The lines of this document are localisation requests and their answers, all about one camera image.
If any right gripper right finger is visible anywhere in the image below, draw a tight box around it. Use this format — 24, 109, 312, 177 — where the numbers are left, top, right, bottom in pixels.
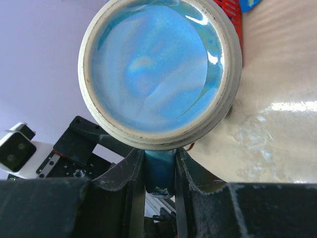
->
175, 149, 317, 238

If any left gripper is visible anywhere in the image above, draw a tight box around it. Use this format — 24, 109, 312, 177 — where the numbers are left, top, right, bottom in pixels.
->
36, 116, 133, 179

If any blue mug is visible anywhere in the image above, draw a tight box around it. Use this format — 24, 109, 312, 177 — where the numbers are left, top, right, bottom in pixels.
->
78, 0, 242, 198

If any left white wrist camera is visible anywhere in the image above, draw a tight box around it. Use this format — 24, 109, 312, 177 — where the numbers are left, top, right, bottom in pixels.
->
0, 122, 60, 179

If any blue white plastic bag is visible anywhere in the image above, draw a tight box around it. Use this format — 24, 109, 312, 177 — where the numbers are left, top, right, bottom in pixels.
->
239, 0, 261, 13

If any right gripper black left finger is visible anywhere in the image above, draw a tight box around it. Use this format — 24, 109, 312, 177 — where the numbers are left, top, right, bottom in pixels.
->
0, 149, 145, 238

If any red plastic basket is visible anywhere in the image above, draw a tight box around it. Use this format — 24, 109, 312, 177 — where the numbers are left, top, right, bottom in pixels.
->
214, 0, 243, 51

